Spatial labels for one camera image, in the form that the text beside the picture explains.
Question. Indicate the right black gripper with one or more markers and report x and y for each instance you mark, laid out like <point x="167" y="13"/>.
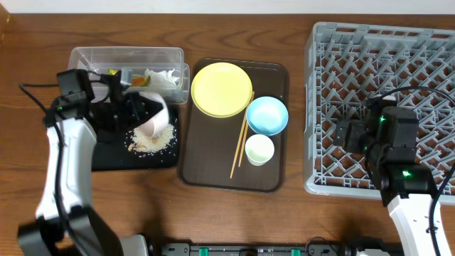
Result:
<point x="357" y="131"/>

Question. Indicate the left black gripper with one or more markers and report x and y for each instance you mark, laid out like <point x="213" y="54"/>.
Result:
<point x="134" y="112"/>

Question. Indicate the green orange snack wrapper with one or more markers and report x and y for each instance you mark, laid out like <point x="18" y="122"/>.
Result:
<point x="137" y="80"/>

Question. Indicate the white bowl with rice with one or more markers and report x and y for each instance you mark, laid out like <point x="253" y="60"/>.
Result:
<point x="155" y="125"/>

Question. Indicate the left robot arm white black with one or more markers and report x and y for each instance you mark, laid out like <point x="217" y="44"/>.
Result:
<point x="66" y="222"/>

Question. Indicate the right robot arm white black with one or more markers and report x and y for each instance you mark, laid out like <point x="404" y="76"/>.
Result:
<point x="388" y="141"/>

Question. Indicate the black food waste tray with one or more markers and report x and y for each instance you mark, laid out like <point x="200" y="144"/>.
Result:
<point x="113" y="154"/>

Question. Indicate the clear plastic waste bin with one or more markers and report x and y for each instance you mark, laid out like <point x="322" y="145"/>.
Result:
<point x="99" y="59"/>

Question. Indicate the grey dishwasher rack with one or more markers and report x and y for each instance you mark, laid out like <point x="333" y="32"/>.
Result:
<point x="347" y="63"/>

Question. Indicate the spilled rice pile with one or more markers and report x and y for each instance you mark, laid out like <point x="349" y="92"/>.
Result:
<point x="142" y="145"/>

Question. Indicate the crumpled white tissue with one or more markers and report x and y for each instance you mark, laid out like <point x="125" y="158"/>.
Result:
<point x="162" y="80"/>

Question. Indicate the light blue bowl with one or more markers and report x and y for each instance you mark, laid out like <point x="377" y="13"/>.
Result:
<point x="267" y="116"/>

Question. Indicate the dark brown serving tray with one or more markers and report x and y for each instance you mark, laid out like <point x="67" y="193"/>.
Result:
<point x="207" y="154"/>

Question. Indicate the pale green cup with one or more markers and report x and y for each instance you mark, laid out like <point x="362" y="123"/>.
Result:
<point x="259" y="149"/>

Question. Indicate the yellow plate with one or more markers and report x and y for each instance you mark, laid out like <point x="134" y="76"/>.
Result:
<point x="221" y="90"/>

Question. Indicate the wooden chopstick right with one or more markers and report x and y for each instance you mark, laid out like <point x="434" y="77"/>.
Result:
<point x="243" y="141"/>

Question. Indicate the wooden chopstick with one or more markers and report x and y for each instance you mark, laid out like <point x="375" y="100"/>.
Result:
<point x="242" y="131"/>
<point x="243" y="141"/>

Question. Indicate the wooden chopstick left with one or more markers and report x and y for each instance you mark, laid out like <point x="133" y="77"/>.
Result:
<point x="242" y="131"/>

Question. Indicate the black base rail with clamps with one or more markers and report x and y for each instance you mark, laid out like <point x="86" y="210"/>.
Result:
<point x="316" y="246"/>

